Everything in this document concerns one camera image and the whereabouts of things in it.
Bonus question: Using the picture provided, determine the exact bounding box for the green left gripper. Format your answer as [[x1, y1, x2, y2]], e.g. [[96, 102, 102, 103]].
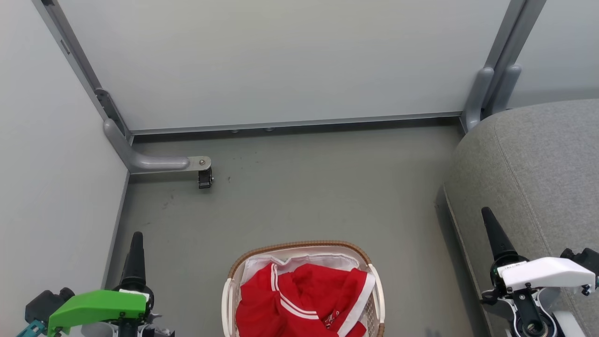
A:
[[47, 231, 155, 337]]

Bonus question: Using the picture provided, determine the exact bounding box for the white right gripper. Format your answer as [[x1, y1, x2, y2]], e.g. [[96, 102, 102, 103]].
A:
[[481, 206, 597, 300]]

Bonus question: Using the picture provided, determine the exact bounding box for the red white-trimmed shirt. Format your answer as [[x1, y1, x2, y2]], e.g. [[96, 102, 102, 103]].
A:
[[235, 263, 370, 337]]

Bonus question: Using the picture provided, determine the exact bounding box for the grey fabric sofa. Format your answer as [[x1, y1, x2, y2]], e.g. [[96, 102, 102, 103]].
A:
[[442, 98, 599, 337]]

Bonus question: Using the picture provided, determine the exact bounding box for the grey partition foot with plate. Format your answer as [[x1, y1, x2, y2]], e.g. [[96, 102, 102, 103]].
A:
[[103, 118, 212, 175]]

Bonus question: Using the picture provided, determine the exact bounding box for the teal plastic connector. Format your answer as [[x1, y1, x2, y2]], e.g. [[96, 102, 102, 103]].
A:
[[16, 320, 48, 337]]

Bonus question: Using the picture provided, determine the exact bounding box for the grey rounded partition foot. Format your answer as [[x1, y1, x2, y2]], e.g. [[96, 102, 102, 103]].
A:
[[489, 64, 523, 117], [460, 66, 495, 133]]

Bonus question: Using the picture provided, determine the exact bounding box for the white laundry basket brown rim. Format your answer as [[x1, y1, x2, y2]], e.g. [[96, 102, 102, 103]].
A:
[[221, 240, 386, 337]]

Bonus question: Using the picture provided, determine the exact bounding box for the grey double partition post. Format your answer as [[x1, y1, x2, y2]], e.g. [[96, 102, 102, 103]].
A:
[[482, 0, 548, 117]]

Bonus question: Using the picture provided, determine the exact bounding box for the grey partition bottom rail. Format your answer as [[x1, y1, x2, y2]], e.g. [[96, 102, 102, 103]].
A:
[[128, 111, 465, 137]]

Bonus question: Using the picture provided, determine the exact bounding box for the grey partition frame post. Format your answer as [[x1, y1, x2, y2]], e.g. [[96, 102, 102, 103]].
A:
[[31, 0, 134, 141]]

